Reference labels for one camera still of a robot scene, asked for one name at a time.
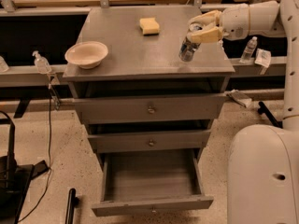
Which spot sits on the clear water bottle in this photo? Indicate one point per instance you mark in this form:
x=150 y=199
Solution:
x=248 y=50

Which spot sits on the black stand base left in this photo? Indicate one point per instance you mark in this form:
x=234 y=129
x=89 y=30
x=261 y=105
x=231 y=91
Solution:
x=14 y=179

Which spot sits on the black bar on floor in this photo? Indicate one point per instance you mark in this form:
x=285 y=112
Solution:
x=72 y=203

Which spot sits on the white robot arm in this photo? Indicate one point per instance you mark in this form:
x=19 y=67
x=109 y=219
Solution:
x=263 y=161

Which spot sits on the redbull can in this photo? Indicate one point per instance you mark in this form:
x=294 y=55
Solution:
x=188 y=48

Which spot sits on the grey open bottom drawer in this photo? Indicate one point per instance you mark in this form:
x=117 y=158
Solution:
x=146 y=182

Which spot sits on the black floor stand right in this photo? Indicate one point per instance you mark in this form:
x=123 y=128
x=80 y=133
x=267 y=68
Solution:
x=264 y=110

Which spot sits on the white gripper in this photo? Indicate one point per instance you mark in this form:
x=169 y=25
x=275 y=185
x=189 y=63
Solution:
x=234 y=21

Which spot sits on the grey drawer cabinet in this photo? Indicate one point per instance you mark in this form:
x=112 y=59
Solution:
x=147 y=65

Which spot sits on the beige bowl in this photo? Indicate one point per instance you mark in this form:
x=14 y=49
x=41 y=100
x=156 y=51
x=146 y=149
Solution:
x=87 y=55

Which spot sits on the grey middle drawer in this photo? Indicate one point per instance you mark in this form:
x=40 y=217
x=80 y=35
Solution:
x=126 y=142

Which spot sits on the clear pump bottle left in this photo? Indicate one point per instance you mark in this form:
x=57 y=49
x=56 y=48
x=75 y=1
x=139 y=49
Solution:
x=41 y=63

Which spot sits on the grey top drawer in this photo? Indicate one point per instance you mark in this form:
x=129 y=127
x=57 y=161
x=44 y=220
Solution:
x=149 y=108

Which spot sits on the yellow sponge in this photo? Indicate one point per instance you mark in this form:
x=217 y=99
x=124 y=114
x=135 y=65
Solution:
x=149 y=26

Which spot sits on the white plastic packet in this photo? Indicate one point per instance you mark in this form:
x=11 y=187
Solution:
x=263 y=58

